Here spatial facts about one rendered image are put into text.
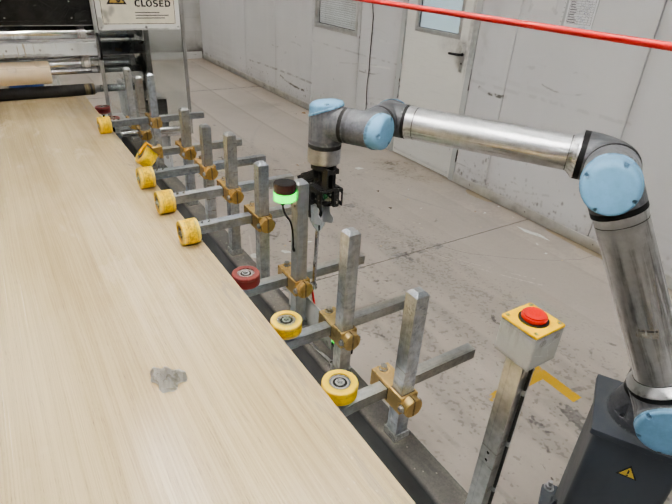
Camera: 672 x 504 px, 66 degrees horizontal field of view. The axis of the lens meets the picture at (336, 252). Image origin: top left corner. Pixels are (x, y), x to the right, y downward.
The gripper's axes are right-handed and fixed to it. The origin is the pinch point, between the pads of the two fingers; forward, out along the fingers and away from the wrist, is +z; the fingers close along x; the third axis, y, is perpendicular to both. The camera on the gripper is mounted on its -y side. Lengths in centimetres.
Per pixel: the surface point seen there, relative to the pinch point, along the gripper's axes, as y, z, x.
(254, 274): 0.9, 10.6, -20.9
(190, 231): -22.7, 5.3, -31.0
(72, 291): -15, 11, -66
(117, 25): -223, -30, -3
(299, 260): 4.6, 7.4, -8.4
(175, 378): 31, 11, -53
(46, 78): -227, -2, -45
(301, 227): 4.6, -3.2, -8.0
